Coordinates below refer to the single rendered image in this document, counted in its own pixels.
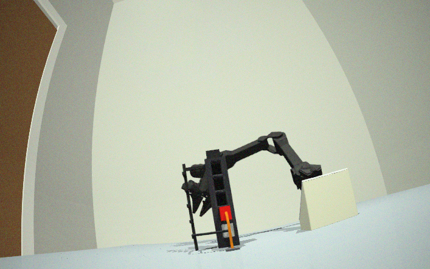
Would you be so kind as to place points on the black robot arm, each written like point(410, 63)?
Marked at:
point(300, 170)

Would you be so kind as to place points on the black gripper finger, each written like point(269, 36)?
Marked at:
point(206, 206)
point(196, 200)

